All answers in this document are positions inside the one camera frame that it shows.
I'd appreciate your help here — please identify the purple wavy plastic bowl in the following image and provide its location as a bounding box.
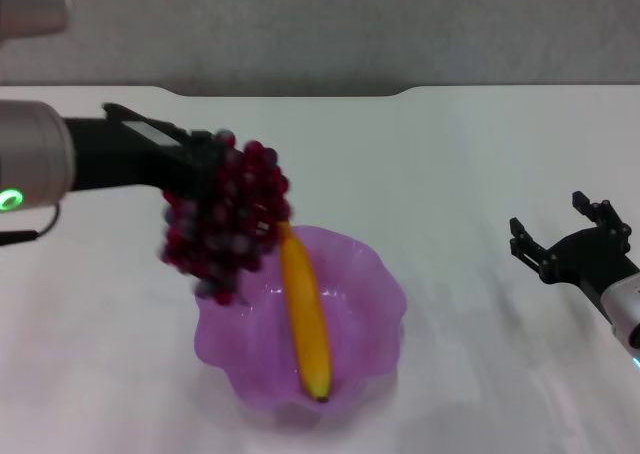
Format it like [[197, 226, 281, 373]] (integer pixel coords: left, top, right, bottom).
[[193, 225, 407, 418]]

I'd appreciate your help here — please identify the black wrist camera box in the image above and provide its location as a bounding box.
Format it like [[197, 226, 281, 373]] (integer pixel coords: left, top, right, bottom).
[[102, 102, 194, 148]]

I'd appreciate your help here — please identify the yellow banana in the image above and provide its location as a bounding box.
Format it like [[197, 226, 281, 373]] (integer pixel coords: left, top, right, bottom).
[[277, 221, 335, 404]]

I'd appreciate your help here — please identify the red grape bunch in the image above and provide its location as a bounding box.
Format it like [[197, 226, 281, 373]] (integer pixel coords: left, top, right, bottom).
[[159, 128, 294, 308]]

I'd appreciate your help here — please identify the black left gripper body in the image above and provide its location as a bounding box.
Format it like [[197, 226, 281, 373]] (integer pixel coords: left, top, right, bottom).
[[62, 118, 216, 200]]

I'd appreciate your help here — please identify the thin black cable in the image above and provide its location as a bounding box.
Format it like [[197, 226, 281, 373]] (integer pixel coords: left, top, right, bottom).
[[0, 203, 61, 248]]

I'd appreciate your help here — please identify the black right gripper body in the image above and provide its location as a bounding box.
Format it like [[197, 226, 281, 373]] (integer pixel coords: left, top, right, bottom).
[[547, 226, 640, 293]]

